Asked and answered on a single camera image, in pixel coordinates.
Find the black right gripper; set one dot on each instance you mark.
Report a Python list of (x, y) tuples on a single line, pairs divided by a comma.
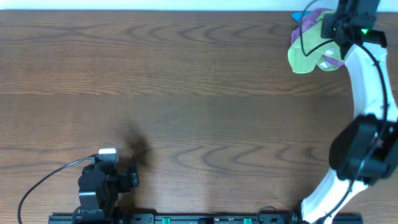
[(327, 20)]

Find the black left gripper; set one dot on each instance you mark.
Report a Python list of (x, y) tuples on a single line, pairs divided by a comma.
[(133, 178)]

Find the light green cloth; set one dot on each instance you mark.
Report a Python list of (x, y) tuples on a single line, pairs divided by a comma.
[(306, 49)]

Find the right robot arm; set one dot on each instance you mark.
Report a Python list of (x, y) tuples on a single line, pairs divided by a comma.
[(366, 150)]

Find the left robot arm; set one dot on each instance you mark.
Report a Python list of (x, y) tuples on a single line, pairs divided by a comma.
[(99, 187)]

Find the purple cloth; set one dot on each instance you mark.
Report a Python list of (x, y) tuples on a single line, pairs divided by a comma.
[(306, 23)]

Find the blue cloth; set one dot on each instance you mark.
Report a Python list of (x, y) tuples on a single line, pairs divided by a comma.
[(297, 16)]

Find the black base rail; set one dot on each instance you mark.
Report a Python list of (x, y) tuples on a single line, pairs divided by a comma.
[(148, 218)]

